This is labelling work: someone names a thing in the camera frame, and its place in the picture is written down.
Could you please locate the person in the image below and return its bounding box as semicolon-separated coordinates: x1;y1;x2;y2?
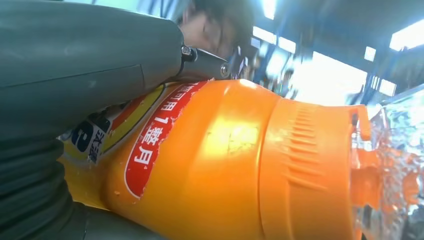
177;0;256;61

